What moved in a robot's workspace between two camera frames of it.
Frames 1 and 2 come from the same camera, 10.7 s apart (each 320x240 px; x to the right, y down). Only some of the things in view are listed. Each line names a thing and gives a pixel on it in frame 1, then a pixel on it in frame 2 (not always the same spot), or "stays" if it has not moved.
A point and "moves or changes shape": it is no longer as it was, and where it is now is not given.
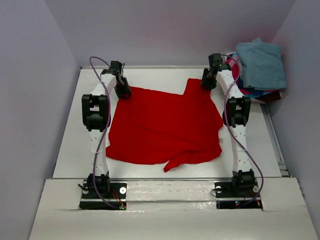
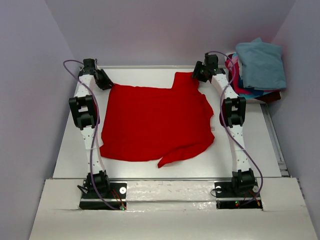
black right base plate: [226, 198] stays
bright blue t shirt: [255, 93] stays
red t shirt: [150, 127] moves or changes shape
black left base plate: [117, 197] stays
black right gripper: [205, 82] → [198, 65]
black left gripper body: [123, 85] → [98, 71]
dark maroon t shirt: [270, 97] stays
